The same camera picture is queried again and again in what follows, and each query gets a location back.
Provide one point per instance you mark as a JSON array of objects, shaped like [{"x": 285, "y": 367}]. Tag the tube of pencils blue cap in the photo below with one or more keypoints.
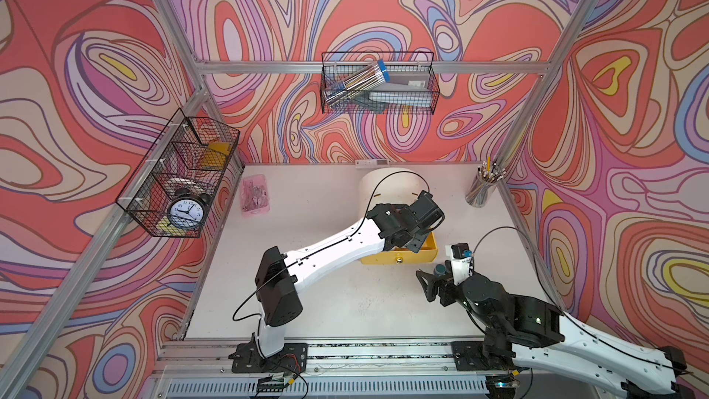
[{"x": 345, "y": 85}]

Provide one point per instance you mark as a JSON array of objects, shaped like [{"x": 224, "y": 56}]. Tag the clear cup of brushes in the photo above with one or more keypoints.
[{"x": 487, "y": 176}]

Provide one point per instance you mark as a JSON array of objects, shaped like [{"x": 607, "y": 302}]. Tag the pink plastic tray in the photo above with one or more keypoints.
[{"x": 254, "y": 195}]

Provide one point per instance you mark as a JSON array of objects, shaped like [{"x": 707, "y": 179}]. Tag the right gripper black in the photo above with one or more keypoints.
[{"x": 445, "y": 284}]

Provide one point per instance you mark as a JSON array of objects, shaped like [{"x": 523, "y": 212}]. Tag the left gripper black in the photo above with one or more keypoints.
[{"x": 426, "y": 227}]

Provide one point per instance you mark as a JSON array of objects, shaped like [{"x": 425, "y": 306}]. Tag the yellow object in basket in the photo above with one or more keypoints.
[{"x": 215, "y": 156}]

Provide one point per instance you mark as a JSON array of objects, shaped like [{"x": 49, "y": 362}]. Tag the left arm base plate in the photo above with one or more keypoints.
[{"x": 247, "y": 359}]

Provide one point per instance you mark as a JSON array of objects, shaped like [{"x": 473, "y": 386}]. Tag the black alarm clock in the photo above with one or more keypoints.
[{"x": 188, "y": 210}]

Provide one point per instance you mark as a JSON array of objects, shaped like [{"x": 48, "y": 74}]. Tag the green circuit board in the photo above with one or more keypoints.
[{"x": 273, "y": 386}]

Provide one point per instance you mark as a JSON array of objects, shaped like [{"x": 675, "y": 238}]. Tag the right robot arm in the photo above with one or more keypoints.
[{"x": 528, "y": 333}]

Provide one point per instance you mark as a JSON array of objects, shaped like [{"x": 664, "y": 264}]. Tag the yellow drawer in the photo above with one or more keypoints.
[{"x": 428, "y": 253}]

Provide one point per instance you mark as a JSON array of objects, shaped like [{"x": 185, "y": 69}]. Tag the black wire basket back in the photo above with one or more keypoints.
[{"x": 403, "y": 66}]

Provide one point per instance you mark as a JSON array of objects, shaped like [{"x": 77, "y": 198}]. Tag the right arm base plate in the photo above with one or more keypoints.
[{"x": 471, "y": 356}]

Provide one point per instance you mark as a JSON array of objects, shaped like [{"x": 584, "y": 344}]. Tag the small white display device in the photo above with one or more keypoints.
[{"x": 371, "y": 163}]

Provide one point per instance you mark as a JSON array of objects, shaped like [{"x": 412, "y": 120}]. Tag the white round drawer cabinet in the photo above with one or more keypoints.
[{"x": 393, "y": 185}]

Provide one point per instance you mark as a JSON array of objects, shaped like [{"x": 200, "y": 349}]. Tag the black wire basket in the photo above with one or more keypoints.
[
  {"x": 403, "y": 66},
  {"x": 171, "y": 163}
]

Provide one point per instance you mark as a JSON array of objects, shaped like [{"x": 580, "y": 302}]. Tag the black wire basket left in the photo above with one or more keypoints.
[{"x": 171, "y": 163}]

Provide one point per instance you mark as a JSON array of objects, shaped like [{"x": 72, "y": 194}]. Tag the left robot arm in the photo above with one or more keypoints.
[{"x": 282, "y": 277}]

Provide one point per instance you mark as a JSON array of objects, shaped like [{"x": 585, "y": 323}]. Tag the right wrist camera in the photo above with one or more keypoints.
[{"x": 461, "y": 260}]

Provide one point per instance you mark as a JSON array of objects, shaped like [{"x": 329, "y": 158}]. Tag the white box in basket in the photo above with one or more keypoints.
[{"x": 413, "y": 93}]

